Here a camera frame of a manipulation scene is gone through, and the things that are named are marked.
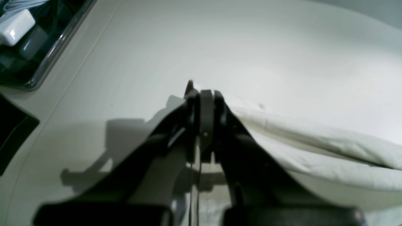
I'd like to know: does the white power adapter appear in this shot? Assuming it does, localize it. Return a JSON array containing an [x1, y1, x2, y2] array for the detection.
[[0, 9, 35, 47]]

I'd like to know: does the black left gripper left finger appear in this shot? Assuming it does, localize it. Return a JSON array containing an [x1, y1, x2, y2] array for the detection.
[[33, 80, 199, 226]]

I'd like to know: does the beige T-shirt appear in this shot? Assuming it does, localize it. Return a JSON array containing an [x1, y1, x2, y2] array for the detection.
[[188, 91, 402, 226]]

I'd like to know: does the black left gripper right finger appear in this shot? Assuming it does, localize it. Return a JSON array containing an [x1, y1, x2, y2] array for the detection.
[[199, 90, 366, 226]]

